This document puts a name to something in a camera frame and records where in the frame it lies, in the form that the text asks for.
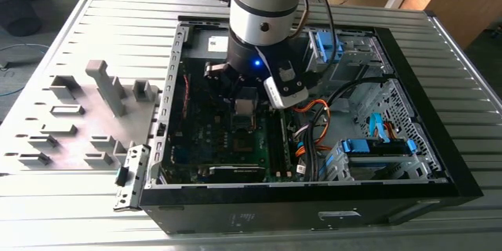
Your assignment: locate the silver CPU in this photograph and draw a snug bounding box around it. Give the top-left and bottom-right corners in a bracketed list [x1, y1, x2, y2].
[234, 98, 258, 116]

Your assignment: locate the CPU socket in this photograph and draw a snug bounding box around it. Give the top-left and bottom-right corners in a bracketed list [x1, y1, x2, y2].
[231, 115, 257, 130]

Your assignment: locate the silver power supply unit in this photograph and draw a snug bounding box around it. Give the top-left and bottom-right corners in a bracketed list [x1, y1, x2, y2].
[182, 31, 233, 87]

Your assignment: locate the blue optical bay latch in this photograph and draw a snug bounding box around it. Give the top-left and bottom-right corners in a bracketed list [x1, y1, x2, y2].
[315, 31, 346, 64]

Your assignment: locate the grey metal drive cage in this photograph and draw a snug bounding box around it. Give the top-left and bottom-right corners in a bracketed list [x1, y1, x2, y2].
[301, 29, 395, 101]

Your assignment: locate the green RAM stick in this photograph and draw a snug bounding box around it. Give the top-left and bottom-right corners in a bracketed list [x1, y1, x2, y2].
[279, 109, 294, 174]

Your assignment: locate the black RAM slot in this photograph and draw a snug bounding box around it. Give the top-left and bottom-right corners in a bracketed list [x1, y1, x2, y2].
[267, 109, 281, 175]

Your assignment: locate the green motherboard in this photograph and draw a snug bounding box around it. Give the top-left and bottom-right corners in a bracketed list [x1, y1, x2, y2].
[167, 68, 309, 184]

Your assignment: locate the perforated metal disk bay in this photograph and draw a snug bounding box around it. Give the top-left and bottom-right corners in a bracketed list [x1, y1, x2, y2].
[319, 79, 446, 183]

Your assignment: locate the grey parts rack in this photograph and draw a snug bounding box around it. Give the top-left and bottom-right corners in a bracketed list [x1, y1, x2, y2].
[0, 59, 164, 172]

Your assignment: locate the black graphics card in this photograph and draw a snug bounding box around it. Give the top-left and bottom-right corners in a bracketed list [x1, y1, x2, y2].
[198, 164, 269, 184]

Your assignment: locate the hard disk in blue carrier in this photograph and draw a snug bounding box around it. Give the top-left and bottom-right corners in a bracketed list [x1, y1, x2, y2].
[341, 138, 418, 158]

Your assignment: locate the black PC case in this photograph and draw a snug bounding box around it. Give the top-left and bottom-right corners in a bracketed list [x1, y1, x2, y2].
[139, 14, 484, 236]

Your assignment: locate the black round bin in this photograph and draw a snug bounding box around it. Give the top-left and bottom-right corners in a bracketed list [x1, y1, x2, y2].
[6, 0, 43, 37]

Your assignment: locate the small side camera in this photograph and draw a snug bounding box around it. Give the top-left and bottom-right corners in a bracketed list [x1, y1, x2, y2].
[203, 61, 226, 81]

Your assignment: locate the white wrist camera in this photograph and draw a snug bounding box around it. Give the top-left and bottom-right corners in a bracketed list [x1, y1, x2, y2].
[262, 59, 311, 111]

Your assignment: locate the red fan wire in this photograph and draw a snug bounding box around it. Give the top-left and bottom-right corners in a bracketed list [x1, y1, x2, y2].
[181, 73, 191, 136]

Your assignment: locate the brown braided cable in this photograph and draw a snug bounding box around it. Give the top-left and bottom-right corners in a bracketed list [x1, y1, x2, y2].
[293, 0, 311, 39]

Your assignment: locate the orange wire bundle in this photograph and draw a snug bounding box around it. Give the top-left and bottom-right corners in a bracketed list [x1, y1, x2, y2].
[293, 99, 333, 160]

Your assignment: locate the black camera cable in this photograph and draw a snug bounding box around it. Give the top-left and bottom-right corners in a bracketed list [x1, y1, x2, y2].
[303, 0, 339, 87]

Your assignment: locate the black cable bundle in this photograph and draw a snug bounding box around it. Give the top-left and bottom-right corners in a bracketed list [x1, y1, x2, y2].
[303, 76, 387, 182]

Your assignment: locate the blue disk wire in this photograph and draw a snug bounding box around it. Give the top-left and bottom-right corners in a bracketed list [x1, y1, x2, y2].
[369, 112, 391, 143]

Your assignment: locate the blue plastic rail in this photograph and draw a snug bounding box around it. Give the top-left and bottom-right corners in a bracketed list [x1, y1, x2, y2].
[322, 149, 335, 182]

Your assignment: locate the orange disk power wire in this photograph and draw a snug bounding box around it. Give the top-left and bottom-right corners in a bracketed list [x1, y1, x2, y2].
[383, 121, 398, 140]

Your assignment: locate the grey card retention bracket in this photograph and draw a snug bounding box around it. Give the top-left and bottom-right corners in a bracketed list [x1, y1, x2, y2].
[112, 143, 154, 212]

